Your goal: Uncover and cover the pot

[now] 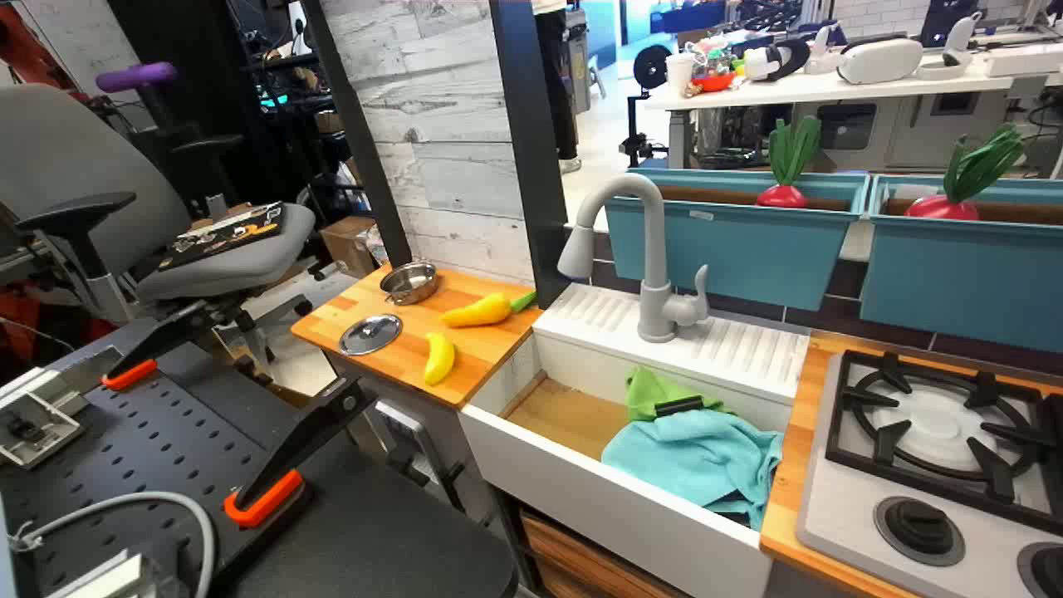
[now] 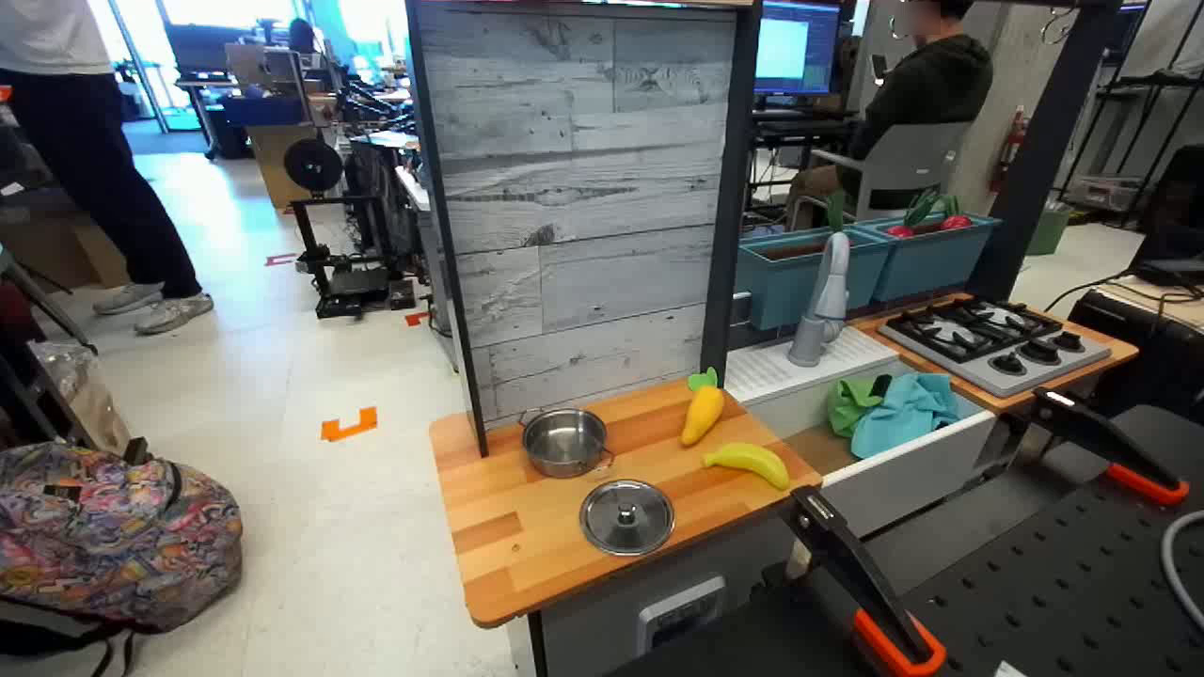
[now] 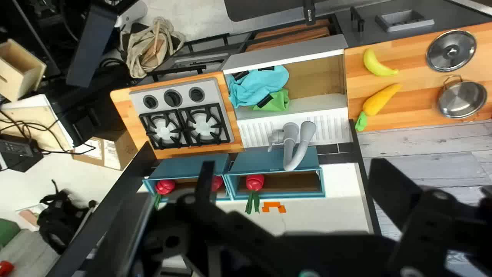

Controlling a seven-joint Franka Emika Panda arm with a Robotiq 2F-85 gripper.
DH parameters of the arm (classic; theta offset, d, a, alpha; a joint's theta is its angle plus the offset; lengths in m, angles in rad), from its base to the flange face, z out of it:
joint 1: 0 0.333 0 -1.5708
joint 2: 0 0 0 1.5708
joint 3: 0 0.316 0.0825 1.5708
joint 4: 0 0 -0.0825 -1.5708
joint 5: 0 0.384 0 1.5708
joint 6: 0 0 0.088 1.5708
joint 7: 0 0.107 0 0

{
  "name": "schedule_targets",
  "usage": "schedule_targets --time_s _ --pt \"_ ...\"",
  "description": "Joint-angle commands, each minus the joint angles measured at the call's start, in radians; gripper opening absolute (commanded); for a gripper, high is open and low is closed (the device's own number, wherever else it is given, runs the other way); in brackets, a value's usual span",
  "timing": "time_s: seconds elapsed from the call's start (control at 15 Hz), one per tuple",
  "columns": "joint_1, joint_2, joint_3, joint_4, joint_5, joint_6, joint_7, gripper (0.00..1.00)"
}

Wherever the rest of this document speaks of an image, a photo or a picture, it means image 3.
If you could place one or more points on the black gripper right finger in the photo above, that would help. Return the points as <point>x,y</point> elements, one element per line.
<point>446,232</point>

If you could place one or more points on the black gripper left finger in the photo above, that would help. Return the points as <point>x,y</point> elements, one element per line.
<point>205,241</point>

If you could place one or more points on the steel pot lid black knob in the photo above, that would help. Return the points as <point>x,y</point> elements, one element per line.
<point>451,52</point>

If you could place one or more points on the small steel pot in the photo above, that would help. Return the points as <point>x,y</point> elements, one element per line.
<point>462,101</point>

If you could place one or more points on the red toy radish green leaves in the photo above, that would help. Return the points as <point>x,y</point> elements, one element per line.
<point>165,187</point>
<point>254,183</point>
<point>217,184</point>

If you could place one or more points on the teal planter box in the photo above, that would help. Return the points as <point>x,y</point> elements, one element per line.
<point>267,163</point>
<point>179,167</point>

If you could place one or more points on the grey toy faucet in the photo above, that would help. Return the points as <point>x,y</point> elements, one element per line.
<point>294,149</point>

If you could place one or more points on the brown cardboard box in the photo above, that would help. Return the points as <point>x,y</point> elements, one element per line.
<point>110,152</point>

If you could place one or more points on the small orange carrot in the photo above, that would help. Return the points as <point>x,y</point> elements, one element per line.
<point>380,101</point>

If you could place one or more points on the grey toy stove black grates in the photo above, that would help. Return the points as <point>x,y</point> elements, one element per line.
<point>170,98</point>

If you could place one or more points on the teal cloth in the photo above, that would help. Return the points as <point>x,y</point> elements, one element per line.
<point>256,86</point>

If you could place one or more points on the yellow toy banana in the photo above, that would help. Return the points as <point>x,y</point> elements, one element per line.
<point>377,64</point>

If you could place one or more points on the beige canvas tote bag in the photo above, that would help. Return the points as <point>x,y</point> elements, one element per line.
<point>151,47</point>

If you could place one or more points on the black power adapter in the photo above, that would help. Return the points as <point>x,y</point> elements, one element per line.
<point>18,153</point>

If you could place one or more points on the wooden cabinet front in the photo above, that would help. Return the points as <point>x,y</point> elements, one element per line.
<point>287,39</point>

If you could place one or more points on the light wooden box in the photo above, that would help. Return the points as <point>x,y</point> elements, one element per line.
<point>21,70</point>

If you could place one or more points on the black frame post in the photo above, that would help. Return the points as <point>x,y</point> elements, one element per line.
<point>102,221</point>

